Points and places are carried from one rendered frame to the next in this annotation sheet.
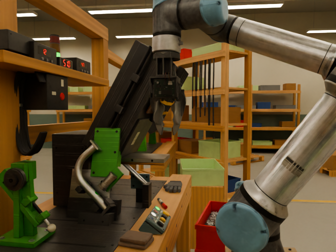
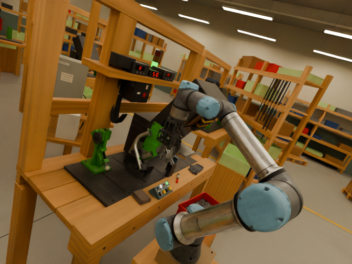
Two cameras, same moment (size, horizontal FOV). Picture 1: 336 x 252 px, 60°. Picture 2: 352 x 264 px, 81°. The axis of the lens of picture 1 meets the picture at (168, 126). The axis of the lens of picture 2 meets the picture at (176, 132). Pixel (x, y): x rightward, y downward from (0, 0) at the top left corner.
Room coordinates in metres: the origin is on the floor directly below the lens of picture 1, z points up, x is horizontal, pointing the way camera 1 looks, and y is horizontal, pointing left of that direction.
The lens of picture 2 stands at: (-0.02, -0.26, 1.70)
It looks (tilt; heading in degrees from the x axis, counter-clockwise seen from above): 18 degrees down; 17
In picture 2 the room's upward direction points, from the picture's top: 20 degrees clockwise
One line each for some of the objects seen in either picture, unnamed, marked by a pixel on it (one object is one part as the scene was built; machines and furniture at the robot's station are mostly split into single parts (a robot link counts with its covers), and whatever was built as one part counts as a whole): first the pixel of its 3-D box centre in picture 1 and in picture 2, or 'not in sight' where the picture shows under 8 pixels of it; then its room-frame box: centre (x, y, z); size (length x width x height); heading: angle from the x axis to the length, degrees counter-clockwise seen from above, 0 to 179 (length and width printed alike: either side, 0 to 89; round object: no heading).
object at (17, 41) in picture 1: (14, 44); (122, 61); (1.10, 0.58, 1.59); 0.15 x 0.07 x 0.07; 170
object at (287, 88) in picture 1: (247, 118); (311, 129); (9.53, -2.60, 1.12); 3.16 x 0.54 x 2.24; 84
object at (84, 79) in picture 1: (49, 74); (144, 76); (1.39, 0.56, 1.52); 0.90 x 0.25 x 0.04; 170
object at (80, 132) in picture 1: (84, 164); (148, 134); (1.48, 0.43, 1.07); 0.30 x 0.18 x 0.34; 170
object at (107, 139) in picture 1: (108, 151); (156, 137); (1.27, 0.26, 1.17); 0.13 x 0.12 x 0.20; 170
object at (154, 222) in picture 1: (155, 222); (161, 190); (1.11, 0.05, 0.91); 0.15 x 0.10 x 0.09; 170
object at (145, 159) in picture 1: (127, 158); (169, 143); (1.41, 0.20, 1.11); 0.39 x 0.16 x 0.03; 80
